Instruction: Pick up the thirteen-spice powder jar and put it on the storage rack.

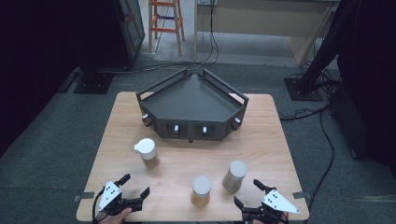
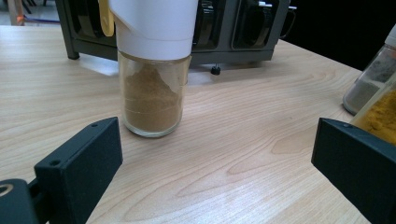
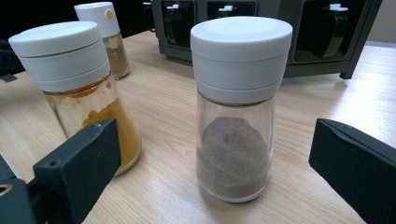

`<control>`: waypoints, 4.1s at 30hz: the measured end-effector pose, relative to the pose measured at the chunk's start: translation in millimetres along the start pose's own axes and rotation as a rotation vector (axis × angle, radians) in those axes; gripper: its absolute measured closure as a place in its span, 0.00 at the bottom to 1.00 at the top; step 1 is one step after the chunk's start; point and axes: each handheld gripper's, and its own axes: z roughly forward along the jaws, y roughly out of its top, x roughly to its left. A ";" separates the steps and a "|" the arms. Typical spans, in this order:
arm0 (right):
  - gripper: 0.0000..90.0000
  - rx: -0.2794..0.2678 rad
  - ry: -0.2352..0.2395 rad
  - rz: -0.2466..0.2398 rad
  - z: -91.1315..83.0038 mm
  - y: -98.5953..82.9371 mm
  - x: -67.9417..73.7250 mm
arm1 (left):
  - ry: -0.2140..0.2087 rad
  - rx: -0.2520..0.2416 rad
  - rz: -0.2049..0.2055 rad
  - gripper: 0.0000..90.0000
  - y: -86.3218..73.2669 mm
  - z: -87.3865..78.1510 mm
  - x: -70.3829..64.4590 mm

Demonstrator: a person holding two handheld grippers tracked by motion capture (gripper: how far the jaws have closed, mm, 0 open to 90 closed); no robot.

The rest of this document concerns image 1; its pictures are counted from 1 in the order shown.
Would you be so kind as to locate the black stand base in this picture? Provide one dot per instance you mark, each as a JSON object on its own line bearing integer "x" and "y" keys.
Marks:
{"x": 93, "y": 83}

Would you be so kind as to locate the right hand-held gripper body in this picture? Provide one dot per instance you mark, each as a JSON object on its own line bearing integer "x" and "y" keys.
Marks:
{"x": 277, "y": 202}

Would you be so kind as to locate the person's left hand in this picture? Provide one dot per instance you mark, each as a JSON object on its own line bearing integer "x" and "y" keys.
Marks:
{"x": 116, "y": 218}

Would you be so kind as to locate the black hook with white tip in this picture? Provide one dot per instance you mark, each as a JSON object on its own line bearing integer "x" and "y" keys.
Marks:
{"x": 176, "y": 128}
{"x": 236, "y": 123}
{"x": 146, "y": 119}
{"x": 204, "y": 129}

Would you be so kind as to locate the spice jar with white lid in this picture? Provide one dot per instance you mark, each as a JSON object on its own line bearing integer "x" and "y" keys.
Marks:
{"x": 146, "y": 149}

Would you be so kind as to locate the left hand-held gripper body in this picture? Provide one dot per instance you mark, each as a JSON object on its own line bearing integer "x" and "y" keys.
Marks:
{"x": 109, "y": 194}

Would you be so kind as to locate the black curtain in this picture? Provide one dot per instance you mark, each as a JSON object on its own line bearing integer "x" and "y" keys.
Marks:
{"x": 373, "y": 77}
{"x": 37, "y": 46}

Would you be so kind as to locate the brown powder jar grey lid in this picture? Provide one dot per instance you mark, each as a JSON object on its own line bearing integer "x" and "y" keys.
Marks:
{"x": 236, "y": 174}

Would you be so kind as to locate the grey framed panel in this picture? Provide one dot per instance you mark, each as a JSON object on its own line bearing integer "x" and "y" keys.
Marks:
{"x": 132, "y": 28}

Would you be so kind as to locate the black stand with pole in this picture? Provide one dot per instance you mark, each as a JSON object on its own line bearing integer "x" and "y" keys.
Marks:
{"x": 306, "y": 88}

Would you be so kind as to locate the light wooden desk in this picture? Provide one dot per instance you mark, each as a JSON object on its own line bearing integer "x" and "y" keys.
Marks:
{"x": 249, "y": 18}

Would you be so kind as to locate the dark grey corner rack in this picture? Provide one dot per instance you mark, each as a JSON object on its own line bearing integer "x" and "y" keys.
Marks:
{"x": 191, "y": 99}

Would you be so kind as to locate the grey tape strip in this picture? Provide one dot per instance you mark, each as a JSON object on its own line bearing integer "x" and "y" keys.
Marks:
{"x": 84, "y": 196}
{"x": 300, "y": 195}

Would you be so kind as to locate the person's right hand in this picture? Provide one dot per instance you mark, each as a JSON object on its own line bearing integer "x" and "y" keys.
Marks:
{"x": 285, "y": 218}

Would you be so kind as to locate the wooden ladder with orange rungs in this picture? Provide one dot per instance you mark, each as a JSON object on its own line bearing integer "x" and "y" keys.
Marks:
{"x": 178, "y": 28}

